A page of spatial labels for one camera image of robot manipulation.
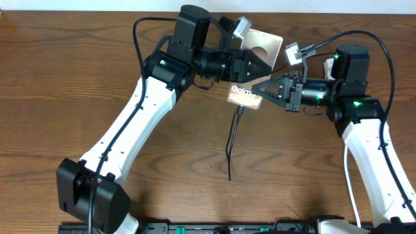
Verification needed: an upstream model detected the black charger cable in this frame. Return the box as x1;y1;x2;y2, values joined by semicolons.
225;51;337;182

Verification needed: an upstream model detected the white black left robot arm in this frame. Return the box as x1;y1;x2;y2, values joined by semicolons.
57;5;272;233

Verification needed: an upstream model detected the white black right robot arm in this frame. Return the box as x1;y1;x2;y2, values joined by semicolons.
252;45;415;233

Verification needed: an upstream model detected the white power strip socket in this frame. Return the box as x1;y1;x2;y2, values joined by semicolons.
324;58;335;81

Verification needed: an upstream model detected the white power strip cord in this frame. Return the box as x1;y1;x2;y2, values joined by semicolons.
343;144;362;228

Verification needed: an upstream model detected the black mounting rail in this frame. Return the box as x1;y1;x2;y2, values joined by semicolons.
58;222;374;234

